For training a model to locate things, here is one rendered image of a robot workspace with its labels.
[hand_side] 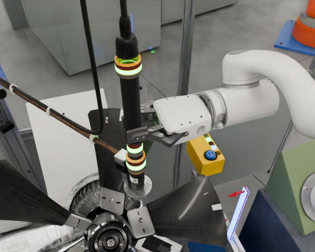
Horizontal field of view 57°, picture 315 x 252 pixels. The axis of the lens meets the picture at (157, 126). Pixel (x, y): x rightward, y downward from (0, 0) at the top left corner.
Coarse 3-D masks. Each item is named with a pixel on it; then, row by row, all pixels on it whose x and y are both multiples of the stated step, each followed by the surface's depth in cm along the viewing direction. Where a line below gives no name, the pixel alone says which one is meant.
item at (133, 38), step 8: (120, 16) 43; (128, 16) 43; (120, 24) 43; (128, 24) 43; (120, 32) 44; (128, 32) 43; (120, 40) 44; (128, 40) 44; (136, 40) 45; (120, 48) 44; (128, 48) 44; (136, 48) 45; (120, 56) 45; (128, 56) 45; (136, 56) 46; (136, 176) 66; (136, 184) 69
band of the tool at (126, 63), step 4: (116, 56) 47; (140, 56) 47; (116, 60) 47; (120, 60) 49; (124, 60) 50; (132, 60) 50; (136, 60) 50; (140, 60) 47; (120, 64) 46; (124, 64) 46; (128, 64) 46; (132, 64) 46; (136, 68) 47; (136, 72) 47
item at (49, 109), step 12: (84, 0) 46; (120, 0) 41; (84, 12) 47; (84, 24) 48; (96, 72) 55; (12, 84) 85; (96, 84) 57; (96, 96) 59; (48, 108) 78; (96, 132) 68
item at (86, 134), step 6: (0, 84) 89; (12, 90) 86; (24, 96) 83; (30, 102) 82; (42, 108) 80; (54, 114) 78; (60, 120) 77; (72, 126) 74; (78, 132) 74; (84, 132) 73; (96, 138) 71; (102, 144) 70; (108, 144) 70; (108, 150) 69; (114, 150) 68
